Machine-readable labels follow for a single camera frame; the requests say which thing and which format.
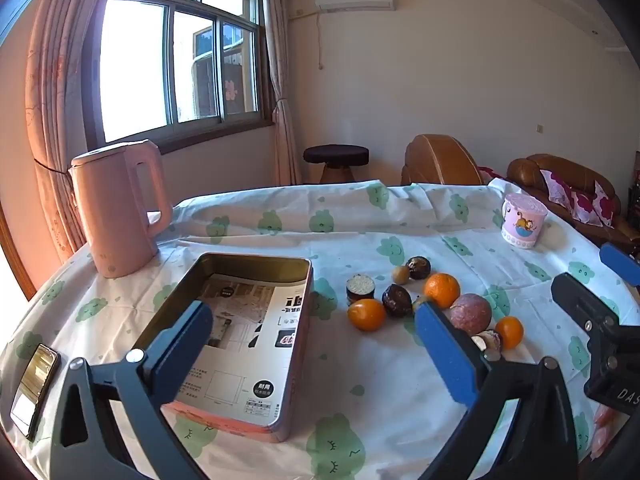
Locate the smooth purple passion fruit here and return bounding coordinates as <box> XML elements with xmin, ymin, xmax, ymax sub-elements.
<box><xmin>447</xmin><ymin>293</ymin><xmax>492</xmax><ymax>336</ymax></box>

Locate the black smartphone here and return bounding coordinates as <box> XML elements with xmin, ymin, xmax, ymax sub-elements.
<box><xmin>9</xmin><ymin>344</ymin><xmax>62</xmax><ymax>442</ymax></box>

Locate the pink electric kettle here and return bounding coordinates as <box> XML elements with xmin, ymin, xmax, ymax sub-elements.
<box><xmin>68</xmin><ymin>140</ymin><xmax>173</xmax><ymax>279</ymax></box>

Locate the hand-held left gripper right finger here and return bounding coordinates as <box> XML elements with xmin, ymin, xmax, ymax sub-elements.
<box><xmin>414</xmin><ymin>301</ymin><xmax>583</xmax><ymax>480</ymax></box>

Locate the wrinkled dark passion fruit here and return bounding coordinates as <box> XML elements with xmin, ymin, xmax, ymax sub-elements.
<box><xmin>406</xmin><ymin>256</ymin><xmax>432</xmax><ymax>280</ymax></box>
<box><xmin>382</xmin><ymin>284</ymin><xmax>413</xmax><ymax>318</ymax></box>

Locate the orange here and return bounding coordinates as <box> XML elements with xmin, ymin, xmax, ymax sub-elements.
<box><xmin>495</xmin><ymin>316</ymin><xmax>524</xmax><ymax>351</ymax></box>
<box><xmin>423</xmin><ymin>272</ymin><xmax>461</xmax><ymax>309</ymax></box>
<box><xmin>347</xmin><ymin>298</ymin><xmax>387</xmax><ymax>332</ymax></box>

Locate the wide pink curtain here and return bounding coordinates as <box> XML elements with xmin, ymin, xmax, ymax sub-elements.
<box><xmin>25</xmin><ymin>0</ymin><xmax>126</xmax><ymax>263</ymax></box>

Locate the dark round stool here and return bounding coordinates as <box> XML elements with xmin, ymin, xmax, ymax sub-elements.
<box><xmin>303</xmin><ymin>144</ymin><xmax>370</xmax><ymax>184</ymax></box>

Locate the white hanging cord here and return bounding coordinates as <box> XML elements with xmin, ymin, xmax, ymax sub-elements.
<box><xmin>315</xmin><ymin>10</ymin><xmax>325</xmax><ymax>72</ymax></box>

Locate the printed paper sheet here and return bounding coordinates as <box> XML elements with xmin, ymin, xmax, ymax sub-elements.
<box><xmin>172</xmin><ymin>272</ymin><xmax>306</xmax><ymax>428</ymax></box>

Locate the white tablecloth green cloud print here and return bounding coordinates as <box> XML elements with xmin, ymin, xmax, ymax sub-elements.
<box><xmin>0</xmin><ymin>180</ymin><xmax>640</xmax><ymax>480</ymax></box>

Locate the pink metal tin box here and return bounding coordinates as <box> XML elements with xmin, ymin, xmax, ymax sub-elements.
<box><xmin>132</xmin><ymin>253</ymin><xmax>314</xmax><ymax>443</ymax></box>

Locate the pink cartoon cup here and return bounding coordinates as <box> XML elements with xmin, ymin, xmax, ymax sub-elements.
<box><xmin>501</xmin><ymin>192</ymin><xmax>548</xmax><ymax>251</ymax></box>

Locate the narrow pink curtain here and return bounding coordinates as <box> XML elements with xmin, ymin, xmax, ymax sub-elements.
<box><xmin>261</xmin><ymin>0</ymin><xmax>303</xmax><ymax>186</ymax></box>

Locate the brown leather sofa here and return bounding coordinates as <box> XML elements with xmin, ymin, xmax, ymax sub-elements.
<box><xmin>506</xmin><ymin>154</ymin><xmax>640</xmax><ymax>243</ymax></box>

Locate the floral pink cushion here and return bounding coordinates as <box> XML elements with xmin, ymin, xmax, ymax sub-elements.
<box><xmin>540</xmin><ymin>169</ymin><xmax>621</xmax><ymax>228</ymax></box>

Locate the brown mushroom-like piece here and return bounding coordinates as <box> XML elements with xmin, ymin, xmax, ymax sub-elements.
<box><xmin>472</xmin><ymin>330</ymin><xmax>502</xmax><ymax>361</ymax></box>

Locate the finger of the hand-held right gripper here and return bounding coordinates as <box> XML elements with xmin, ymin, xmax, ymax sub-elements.
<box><xmin>551</xmin><ymin>272</ymin><xmax>623</xmax><ymax>341</ymax></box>
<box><xmin>599</xmin><ymin>241</ymin><xmax>640</xmax><ymax>288</ymax></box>

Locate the person's right hand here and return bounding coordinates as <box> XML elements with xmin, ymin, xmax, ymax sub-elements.
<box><xmin>591</xmin><ymin>404</ymin><xmax>627</xmax><ymax>462</ymax></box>

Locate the dark framed window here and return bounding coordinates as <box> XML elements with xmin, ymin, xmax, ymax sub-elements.
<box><xmin>82</xmin><ymin>0</ymin><xmax>273</xmax><ymax>153</ymax></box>

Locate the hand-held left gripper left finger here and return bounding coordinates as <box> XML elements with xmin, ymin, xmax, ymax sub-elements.
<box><xmin>50</xmin><ymin>300</ymin><xmax>216</xmax><ymax>480</ymax></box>

